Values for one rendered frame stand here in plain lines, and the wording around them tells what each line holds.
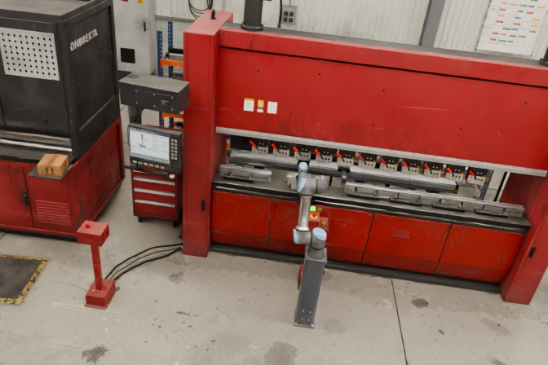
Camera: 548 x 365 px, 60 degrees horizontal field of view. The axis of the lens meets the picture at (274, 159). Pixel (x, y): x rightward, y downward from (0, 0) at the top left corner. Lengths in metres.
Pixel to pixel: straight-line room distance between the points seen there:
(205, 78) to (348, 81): 1.20
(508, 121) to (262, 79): 2.13
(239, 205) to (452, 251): 2.12
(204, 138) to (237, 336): 1.74
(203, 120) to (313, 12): 4.48
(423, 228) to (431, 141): 0.88
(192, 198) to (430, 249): 2.36
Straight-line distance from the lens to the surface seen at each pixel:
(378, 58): 4.09
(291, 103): 4.24
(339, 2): 8.27
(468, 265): 5.19
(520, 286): 5.36
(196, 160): 4.41
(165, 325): 4.45
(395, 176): 4.90
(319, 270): 4.03
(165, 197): 5.19
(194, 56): 4.02
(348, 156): 4.45
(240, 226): 4.84
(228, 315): 4.51
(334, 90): 4.18
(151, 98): 3.83
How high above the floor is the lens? 3.34
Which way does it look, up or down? 29 degrees down
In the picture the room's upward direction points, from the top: 6 degrees clockwise
